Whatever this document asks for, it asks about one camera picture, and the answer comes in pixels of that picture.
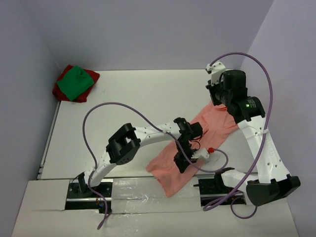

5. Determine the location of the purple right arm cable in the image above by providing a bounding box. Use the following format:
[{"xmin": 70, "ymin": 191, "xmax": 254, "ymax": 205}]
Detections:
[{"xmin": 202, "ymin": 52, "xmax": 273, "ymax": 219}]

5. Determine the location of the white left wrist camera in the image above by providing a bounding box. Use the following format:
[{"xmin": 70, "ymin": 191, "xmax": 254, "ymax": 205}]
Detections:
[{"xmin": 191, "ymin": 148, "xmax": 210, "ymax": 163}]

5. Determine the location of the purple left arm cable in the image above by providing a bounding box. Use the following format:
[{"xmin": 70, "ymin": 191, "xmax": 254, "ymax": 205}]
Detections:
[{"xmin": 82, "ymin": 102, "xmax": 229, "ymax": 230}]

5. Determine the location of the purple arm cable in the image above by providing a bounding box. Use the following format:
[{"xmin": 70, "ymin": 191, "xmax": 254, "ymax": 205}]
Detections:
[
  {"xmin": 82, "ymin": 102, "xmax": 229, "ymax": 230},
  {"xmin": 202, "ymin": 52, "xmax": 273, "ymax": 219}
]

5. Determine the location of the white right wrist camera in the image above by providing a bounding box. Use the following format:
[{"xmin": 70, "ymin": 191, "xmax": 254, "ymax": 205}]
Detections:
[{"xmin": 205, "ymin": 61, "xmax": 226, "ymax": 86}]

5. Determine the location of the green folded t-shirt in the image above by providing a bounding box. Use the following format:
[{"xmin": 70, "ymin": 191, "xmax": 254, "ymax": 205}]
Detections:
[{"xmin": 57, "ymin": 66, "xmax": 94, "ymax": 101}]

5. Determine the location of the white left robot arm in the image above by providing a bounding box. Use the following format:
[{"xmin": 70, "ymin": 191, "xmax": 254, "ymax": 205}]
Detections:
[{"xmin": 78, "ymin": 118, "xmax": 209, "ymax": 197}]

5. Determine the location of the pink t-shirt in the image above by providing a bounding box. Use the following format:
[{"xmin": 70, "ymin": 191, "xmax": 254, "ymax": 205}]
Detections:
[{"xmin": 146, "ymin": 102, "xmax": 238, "ymax": 198}]

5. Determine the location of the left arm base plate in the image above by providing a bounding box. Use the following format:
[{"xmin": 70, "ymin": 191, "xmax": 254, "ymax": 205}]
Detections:
[{"xmin": 65, "ymin": 181, "xmax": 113, "ymax": 214}]

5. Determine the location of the silver tape patch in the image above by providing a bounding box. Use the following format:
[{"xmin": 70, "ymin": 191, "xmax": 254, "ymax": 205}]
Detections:
[{"xmin": 111, "ymin": 178, "xmax": 201, "ymax": 214}]

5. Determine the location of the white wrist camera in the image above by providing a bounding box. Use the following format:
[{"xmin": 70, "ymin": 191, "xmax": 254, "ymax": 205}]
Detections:
[
  {"xmin": 191, "ymin": 148, "xmax": 210, "ymax": 163},
  {"xmin": 205, "ymin": 61, "xmax": 226, "ymax": 86}
]

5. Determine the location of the red folded t-shirt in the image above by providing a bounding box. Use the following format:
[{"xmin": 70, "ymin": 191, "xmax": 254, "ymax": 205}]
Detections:
[{"xmin": 52, "ymin": 65, "xmax": 100, "ymax": 103}]

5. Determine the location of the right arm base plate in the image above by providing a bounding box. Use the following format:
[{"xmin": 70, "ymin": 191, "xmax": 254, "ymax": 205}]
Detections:
[{"xmin": 194, "ymin": 167, "xmax": 232, "ymax": 207}]

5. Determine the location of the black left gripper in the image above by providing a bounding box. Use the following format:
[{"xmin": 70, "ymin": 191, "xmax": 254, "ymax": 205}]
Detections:
[{"xmin": 173, "ymin": 139, "xmax": 198, "ymax": 173}]

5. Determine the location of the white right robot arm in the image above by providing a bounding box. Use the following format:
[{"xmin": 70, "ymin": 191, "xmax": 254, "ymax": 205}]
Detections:
[{"xmin": 206, "ymin": 68, "xmax": 301, "ymax": 206}]

